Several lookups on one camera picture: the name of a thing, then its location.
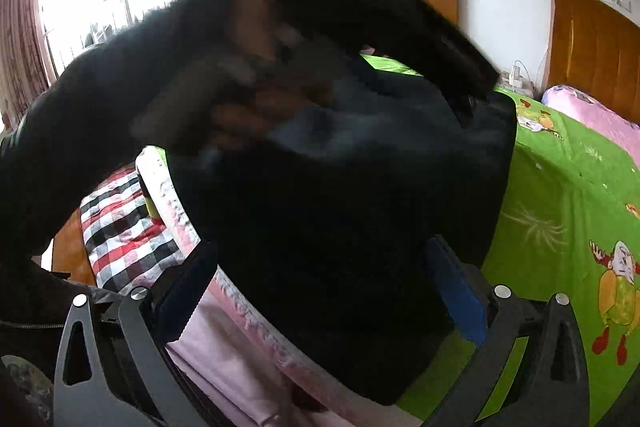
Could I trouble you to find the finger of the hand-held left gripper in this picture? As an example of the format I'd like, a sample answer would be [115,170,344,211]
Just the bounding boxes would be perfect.
[425,24,501,128]

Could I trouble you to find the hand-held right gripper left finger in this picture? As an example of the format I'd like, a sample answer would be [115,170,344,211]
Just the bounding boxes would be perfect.
[52,239,221,427]

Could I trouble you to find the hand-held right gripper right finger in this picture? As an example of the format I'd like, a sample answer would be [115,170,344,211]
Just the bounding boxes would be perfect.
[422,234,592,427]

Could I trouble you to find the black pants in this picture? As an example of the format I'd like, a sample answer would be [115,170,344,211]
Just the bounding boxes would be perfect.
[165,52,519,408]

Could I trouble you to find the person's left forearm black sleeve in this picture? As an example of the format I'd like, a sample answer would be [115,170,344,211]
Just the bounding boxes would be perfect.
[0,0,273,269]

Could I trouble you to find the person's left hand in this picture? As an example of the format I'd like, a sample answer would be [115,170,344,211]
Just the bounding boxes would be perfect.
[210,0,343,150]

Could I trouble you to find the red black checked blanket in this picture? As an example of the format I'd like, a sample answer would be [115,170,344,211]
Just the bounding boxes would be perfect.
[80,167,184,293]

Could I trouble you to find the green printed bed sheet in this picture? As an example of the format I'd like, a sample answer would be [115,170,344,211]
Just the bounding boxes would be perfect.
[360,52,640,427]

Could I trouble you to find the tall wooden headboard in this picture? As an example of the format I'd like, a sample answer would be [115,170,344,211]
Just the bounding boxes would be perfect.
[542,0,640,128]

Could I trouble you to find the pink floral pillow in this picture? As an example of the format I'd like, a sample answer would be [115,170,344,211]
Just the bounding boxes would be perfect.
[541,85,640,144]

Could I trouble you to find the person's dark jacket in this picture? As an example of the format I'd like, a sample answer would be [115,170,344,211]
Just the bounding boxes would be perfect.
[0,257,103,427]

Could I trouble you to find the grey round object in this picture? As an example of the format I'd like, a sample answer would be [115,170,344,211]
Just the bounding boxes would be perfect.
[0,354,54,426]

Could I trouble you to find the pink floral curtain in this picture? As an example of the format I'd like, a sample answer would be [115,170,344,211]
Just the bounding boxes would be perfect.
[0,0,57,128]

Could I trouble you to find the white charger with cable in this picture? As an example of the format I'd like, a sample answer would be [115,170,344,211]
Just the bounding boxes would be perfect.
[507,59,537,96]

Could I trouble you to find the wooden bed frame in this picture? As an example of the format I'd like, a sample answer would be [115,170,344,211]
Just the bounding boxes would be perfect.
[49,207,99,289]

